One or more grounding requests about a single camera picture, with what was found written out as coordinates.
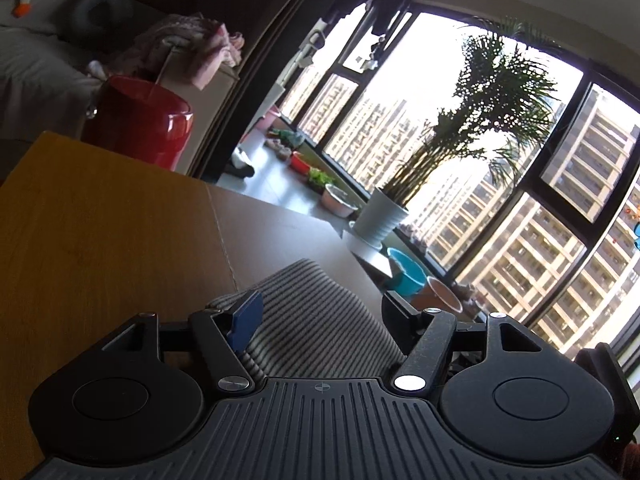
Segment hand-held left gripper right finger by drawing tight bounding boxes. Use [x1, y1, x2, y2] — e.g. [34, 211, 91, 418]
[381, 290, 555, 395]

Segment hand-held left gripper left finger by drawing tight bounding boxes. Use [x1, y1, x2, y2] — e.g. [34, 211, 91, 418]
[102, 290, 265, 396]

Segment grey striped sweater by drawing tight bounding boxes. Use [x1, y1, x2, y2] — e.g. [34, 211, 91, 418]
[206, 258, 407, 378]

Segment person's right forearm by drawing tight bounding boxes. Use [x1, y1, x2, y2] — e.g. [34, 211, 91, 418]
[622, 442, 640, 478]

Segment pink clothes pile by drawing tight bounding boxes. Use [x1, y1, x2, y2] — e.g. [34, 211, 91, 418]
[116, 14, 246, 88]

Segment pink bucket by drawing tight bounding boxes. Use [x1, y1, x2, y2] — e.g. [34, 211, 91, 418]
[411, 276, 463, 317]

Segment blue basin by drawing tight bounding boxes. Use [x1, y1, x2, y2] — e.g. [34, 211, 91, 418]
[386, 247, 428, 297]

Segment small figurines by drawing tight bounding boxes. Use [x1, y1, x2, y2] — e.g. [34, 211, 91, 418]
[452, 282, 478, 306]

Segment small grey stool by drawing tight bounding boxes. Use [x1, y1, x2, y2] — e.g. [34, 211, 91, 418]
[342, 230, 396, 281]

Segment potted palm in white pot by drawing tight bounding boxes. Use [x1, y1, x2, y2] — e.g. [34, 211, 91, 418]
[352, 17, 566, 251]

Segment black and white slipper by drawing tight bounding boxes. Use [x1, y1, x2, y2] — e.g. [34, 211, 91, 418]
[226, 147, 256, 178]

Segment red round stool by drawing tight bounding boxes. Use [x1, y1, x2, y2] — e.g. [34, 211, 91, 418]
[82, 75, 195, 171]

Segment white stick vacuum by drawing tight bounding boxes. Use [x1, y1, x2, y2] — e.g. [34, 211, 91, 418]
[280, 29, 326, 111]

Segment brown curtain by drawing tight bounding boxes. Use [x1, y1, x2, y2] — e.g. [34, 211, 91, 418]
[195, 0, 361, 183]

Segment grey covered sofa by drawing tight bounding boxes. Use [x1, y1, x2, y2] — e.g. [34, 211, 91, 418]
[0, 0, 151, 171]

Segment grey neck pillow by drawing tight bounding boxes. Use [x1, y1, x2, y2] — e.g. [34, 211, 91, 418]
[70, 0, 133, 41]

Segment black window frame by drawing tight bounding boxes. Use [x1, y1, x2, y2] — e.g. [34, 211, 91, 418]
[270, 0, 640, 361]

